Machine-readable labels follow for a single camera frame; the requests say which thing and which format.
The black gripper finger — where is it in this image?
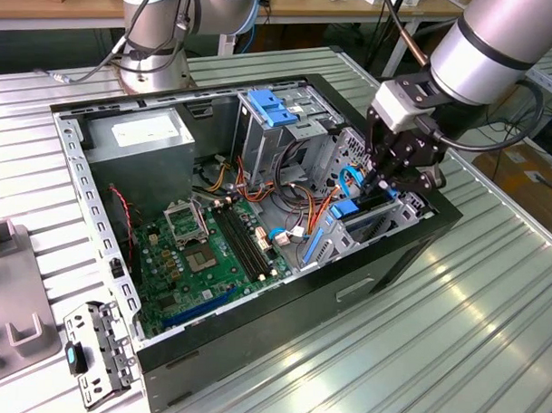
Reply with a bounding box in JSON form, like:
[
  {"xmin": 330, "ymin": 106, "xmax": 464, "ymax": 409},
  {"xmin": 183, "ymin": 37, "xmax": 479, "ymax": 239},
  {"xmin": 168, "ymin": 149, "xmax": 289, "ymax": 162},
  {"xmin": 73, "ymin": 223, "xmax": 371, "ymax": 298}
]
[
  {"xmin": 363, "ymin": 107, "xmax": 392, "ymax": 197},
  {"xmin": 378, "ymin": 148, "xmax": 450, "ymax": 197}
]

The blue data wire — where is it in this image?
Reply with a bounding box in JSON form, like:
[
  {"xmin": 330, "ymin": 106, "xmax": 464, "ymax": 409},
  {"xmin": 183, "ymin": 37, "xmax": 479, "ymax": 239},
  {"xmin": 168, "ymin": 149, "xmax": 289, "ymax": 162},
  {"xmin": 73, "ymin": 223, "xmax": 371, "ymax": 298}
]
[{"xmin": 337, "ymin": 164, "xmax": 369, "ymax": 196}]

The hard disk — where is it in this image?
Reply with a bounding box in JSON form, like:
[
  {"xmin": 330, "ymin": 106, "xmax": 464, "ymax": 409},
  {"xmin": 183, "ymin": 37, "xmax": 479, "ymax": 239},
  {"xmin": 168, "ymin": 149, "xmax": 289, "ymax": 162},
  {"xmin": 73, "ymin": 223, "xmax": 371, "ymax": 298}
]
[{"xmin": 299, "ymin": 182, "xmax": 401, "ymax": 270}]

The silver metal disk bay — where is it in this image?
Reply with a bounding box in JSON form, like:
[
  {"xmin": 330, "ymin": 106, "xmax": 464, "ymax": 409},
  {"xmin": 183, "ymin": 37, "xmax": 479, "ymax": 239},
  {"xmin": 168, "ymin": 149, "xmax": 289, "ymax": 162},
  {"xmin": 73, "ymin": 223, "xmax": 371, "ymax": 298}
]
[{"xmin": 295, "ymin": 124, "xmax": 440, "ymax": 274}]

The yellow cardboard box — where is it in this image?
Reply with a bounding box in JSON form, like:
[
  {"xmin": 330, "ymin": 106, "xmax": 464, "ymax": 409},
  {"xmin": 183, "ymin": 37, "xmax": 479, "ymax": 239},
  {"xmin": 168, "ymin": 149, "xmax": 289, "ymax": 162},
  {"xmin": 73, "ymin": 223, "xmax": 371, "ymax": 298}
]
[{"xmin": 469, "ymin": 140, "xmax": 552, "ymax": 229}]

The black tripod stand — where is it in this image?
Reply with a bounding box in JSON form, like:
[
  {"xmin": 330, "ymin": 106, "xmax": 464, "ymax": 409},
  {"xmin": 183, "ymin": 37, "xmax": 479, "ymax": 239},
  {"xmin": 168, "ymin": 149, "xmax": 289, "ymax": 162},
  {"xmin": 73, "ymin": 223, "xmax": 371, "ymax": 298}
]
[{"xmin": 363, "ymin": 0, "xmax": 410, "ymax": 83}]

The blue plastic drive latch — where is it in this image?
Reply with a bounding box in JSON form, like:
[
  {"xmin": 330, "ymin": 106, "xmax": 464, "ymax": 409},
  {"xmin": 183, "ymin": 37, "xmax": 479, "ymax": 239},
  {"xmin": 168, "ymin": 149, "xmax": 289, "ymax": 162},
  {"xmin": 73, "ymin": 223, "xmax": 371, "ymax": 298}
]
[{"xmin": 245, "ymin": 89, "xmax": 301, "ymax": 130}]

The silver optical drive cage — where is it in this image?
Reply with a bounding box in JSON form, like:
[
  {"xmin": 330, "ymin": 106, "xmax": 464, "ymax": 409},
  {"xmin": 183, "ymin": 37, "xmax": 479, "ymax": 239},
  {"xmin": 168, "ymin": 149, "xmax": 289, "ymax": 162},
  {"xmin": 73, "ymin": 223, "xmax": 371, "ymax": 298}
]
[{"xmin": 230, "ymin": 84, "xmax": 344, "ymax": 191}]

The white motherboard connector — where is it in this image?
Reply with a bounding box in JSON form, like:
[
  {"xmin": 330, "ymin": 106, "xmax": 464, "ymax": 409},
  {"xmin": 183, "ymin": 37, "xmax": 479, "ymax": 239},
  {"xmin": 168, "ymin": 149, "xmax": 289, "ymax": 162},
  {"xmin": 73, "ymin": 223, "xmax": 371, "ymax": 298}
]
[{"xmin": 255, "ymin": 226, "xmax": 273, "ymax": 254}]

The black RAM slot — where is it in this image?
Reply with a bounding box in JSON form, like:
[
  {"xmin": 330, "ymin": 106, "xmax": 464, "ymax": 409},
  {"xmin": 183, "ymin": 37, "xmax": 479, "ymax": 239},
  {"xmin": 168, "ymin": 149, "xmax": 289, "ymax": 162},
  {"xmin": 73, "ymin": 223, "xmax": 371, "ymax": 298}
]
[
  {"xmin": 208, "ymin": 200, "xmax": 267, "ymax": 283},
  {"xmin": 222, "ymin": 198, "xmax": 278, "ymax": 275}
]

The CPU socket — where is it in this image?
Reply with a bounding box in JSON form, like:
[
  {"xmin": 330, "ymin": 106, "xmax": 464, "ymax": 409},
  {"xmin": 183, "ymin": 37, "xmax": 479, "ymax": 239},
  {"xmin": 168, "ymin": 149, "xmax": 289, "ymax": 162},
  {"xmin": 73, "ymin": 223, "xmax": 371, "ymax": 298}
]
[{"xmin": 184, "ymin": 243, "xmax": 222, "ymax": 274}]

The green motherboard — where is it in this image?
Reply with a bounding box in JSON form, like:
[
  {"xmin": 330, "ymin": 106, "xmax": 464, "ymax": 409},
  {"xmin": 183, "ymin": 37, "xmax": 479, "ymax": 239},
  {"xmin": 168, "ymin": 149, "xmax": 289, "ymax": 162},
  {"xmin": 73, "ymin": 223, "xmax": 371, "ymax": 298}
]
[{"xmin": 125, "ymin": 194, "xmax": 300, "ymax": 344}]

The black open PC case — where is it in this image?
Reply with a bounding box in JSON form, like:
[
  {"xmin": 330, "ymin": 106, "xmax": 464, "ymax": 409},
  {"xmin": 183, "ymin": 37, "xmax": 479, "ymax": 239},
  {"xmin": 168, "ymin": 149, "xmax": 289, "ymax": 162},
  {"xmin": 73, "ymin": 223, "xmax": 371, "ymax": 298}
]
[{"xmin": 37, "ymin": 62, "xmax": 470, "ymax": 413}]

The grey power supply unit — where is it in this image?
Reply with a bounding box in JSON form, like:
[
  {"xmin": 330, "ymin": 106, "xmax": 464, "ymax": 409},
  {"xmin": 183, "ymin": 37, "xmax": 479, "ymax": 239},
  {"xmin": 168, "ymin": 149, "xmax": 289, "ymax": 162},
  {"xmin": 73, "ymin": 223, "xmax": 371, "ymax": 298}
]
[{"xmin": 78, "ymin": 105, "xmax": 198, "ymax": 218}]

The blue expansion slot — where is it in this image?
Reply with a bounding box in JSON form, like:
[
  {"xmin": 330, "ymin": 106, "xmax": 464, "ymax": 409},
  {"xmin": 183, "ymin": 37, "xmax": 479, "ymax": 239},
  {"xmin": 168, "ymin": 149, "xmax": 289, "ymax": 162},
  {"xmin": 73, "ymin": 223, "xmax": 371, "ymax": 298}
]
[{"xmin": 162, "ymin": 287, "xmax": 237, "ymax": 331}]

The black case fan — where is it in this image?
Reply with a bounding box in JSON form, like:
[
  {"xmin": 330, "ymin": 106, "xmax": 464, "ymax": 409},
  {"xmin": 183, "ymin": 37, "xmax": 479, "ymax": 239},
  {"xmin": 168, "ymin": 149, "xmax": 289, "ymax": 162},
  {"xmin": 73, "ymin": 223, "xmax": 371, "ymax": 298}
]
[{"xmin": 103, "ymin": 187, "xmax": 146, "ymax": 284}]

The grey parts rack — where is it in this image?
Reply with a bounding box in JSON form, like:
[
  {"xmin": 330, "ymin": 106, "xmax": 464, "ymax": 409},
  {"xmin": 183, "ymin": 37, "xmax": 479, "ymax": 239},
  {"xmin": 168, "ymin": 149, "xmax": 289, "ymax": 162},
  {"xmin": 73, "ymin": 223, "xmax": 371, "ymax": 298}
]
[{"xmin": 0, "ymin": 221, "xmax": 67, "ymax": 384}]

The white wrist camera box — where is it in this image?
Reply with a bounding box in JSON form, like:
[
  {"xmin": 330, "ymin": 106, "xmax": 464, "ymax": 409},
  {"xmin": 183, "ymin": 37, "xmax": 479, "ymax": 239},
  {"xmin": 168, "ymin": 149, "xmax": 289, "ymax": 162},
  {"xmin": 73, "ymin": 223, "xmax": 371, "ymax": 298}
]
[{"xmin": 371, "ymin": 78, "xmax": 439, "ymax": 135}]

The black camera cable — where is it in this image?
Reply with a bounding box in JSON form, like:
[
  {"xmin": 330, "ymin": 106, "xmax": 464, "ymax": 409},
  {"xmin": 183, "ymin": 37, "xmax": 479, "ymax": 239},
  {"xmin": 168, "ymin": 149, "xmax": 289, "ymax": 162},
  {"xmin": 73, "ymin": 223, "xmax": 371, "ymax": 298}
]
[{"xmin": 413, "ymin": 72, "xmax": 547, "ymax": 156}]

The black cable bundle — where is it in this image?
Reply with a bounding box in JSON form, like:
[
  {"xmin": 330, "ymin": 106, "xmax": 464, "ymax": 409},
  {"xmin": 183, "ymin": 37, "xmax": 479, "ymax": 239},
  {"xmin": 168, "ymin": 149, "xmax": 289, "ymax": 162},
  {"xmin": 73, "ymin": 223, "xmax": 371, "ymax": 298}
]
[{"xmin": 276, "ymin": 138, "xmax": 320, "ymax": 207}]

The brown sleeved arm cable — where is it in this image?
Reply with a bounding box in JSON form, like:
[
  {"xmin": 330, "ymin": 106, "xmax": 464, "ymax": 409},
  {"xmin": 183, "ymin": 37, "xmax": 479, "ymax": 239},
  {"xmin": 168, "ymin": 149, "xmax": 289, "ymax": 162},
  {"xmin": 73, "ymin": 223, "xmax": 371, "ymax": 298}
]
[{"xmin": 379, "ymin": 0, "xmax": 433, "ymax": 69}]

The orange red wire bundle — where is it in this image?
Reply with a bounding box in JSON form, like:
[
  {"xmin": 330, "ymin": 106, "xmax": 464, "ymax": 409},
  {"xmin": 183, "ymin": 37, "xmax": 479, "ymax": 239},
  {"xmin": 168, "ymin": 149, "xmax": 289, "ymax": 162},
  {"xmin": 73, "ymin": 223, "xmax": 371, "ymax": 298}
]
[{"xmin": 232, "ymin": 155, "xmax": 346, "ymax": 231}]

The yellow power wire bundle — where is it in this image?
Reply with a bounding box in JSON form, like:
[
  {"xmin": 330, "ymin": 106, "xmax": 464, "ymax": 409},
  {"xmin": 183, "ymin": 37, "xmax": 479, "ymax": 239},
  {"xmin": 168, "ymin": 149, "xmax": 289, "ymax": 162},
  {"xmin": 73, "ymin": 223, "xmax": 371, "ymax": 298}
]
[{"xmin": 192, "ymin": 152, "xmax": 242, "ymax": 196}]

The metal socket cover frame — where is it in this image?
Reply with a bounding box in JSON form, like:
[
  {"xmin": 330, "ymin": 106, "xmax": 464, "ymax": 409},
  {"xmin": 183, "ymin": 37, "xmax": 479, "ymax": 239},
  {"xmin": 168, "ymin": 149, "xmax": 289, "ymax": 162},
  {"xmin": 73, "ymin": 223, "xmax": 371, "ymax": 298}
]
[{"xmin": 161, "ymin": 201, "xmax": 210, "ymax": 251}]

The black cable inline plug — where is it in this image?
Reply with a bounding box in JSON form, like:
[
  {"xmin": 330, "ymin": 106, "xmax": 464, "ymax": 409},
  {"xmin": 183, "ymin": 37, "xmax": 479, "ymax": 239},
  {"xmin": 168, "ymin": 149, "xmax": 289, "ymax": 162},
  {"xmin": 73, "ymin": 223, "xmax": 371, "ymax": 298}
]
[{"xmin": 121, "ymin": 0, "xmax": 196, "ymax": 73}]

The red black twisted wire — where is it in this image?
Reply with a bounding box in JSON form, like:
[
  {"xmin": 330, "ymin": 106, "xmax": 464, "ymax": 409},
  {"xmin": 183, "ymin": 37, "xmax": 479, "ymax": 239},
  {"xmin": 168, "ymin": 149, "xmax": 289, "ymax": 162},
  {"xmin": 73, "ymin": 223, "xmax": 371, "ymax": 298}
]
[{"xmin": 105, "ymin": 186, "xmax": 145, "ymax": 257}]

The black cable silver connector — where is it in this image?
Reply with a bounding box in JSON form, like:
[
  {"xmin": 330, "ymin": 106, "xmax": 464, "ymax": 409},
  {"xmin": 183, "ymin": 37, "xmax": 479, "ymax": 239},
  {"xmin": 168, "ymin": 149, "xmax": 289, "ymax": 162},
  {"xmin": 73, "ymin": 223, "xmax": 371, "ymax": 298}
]
[{"xmin": 33, "ymin": 0, "xmax": 160, "ymax": 86}]

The silver expansion bracket cover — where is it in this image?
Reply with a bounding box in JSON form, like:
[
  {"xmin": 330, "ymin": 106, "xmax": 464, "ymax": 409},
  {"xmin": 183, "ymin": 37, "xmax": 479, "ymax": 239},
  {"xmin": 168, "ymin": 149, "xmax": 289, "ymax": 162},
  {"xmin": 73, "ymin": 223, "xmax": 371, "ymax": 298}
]
[{"xmin": 59, "ymin": 298, "xmax": 143, "ymax": 413}]

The wooden desk white frame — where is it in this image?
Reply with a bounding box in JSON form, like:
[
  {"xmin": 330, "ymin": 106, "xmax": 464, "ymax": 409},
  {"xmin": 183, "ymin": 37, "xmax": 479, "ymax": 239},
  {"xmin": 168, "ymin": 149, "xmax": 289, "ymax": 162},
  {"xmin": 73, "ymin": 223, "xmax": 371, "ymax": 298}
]
[{"xmin": 0, "ymin": 0, "xmax": 466, "ymax": 82}]

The blue black bracket latch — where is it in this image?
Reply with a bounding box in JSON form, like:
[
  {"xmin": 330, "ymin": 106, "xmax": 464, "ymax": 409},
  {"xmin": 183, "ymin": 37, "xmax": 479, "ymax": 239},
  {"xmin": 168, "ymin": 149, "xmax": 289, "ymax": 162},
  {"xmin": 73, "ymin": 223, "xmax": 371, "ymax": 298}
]
[{"xmin": 63, "ymin": 341, "xmax": 91, "ymax": 376}]

